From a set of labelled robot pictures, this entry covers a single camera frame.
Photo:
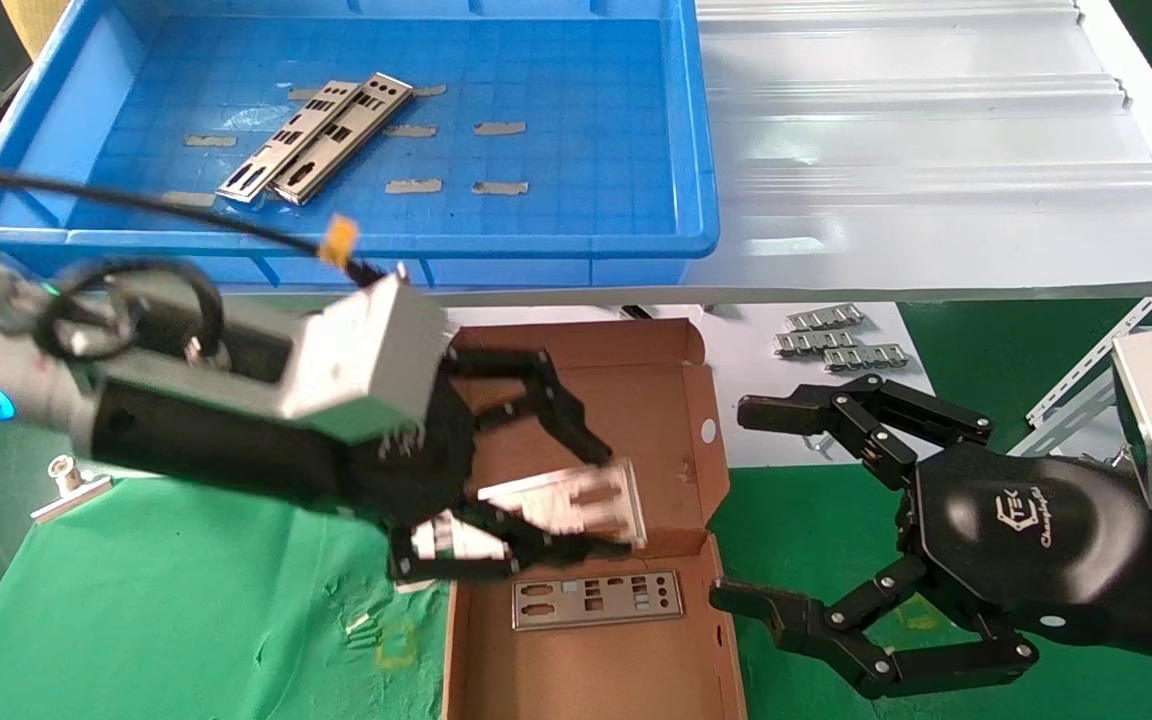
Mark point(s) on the brown tape piece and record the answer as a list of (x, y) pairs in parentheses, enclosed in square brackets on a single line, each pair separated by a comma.
[(410, 130), (428, 90), (302, 94), (500, 128), (414, 186), (188, 199), (210, 140), (500, 188)]

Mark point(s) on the white tape scrap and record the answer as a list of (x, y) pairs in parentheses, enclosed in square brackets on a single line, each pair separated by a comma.
[(361, 624)]

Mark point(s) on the yellow woven sack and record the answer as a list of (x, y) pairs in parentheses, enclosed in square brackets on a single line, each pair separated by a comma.
[(36, 22)]

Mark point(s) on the green cloth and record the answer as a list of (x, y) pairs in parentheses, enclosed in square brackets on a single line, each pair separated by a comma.
[(186, 620)]

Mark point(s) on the silver metal clip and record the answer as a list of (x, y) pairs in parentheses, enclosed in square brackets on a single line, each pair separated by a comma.
[(71, 490)]

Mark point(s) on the small black strip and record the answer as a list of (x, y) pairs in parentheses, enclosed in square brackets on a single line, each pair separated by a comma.
[(636, 312)]

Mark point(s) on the slotted metal angle bar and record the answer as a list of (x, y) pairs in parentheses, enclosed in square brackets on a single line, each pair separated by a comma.
[(1086, 367), (1066, 422)]

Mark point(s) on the blue plastic tray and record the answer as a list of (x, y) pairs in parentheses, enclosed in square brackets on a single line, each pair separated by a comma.
[(586, 100)]

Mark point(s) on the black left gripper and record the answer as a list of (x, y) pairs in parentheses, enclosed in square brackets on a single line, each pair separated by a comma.
[(236, 455)]

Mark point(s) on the white corrugated shelf board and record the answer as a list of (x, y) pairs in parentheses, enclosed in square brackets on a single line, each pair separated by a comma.
[(936, 150)]

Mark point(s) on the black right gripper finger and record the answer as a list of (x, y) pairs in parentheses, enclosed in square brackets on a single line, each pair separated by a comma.
[(546, 548), (561, 410)]

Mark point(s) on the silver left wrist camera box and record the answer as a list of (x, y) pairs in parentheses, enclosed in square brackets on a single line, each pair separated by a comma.
[(356, 360)]

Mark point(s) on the brown cardboard box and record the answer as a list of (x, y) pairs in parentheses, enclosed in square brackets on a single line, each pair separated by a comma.
[(656, 420)]

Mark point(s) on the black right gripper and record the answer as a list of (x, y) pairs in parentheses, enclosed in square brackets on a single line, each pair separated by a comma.
[(1036, 550)]

